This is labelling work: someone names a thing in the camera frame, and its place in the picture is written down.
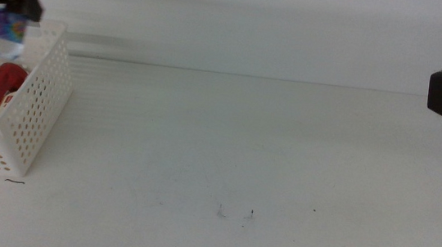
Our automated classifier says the white perforated plastic basket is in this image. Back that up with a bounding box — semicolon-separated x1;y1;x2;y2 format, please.
0;14;81;183

